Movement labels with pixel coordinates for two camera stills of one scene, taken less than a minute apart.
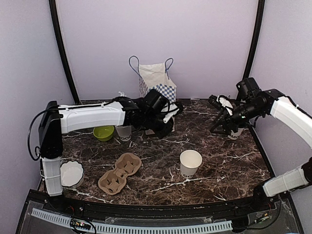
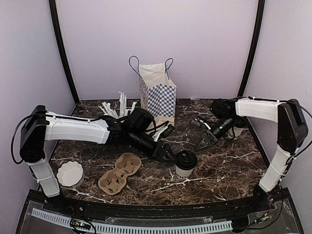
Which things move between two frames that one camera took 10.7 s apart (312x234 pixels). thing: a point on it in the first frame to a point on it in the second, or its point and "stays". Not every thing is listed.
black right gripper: (225, 120) to (211, 138)
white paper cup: (233, 135) stays
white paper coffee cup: (190, 160) to (183, 174)
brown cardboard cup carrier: (113, 182) stays
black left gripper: (163, 133) to (158, 156)
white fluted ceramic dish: (72, 173) stays
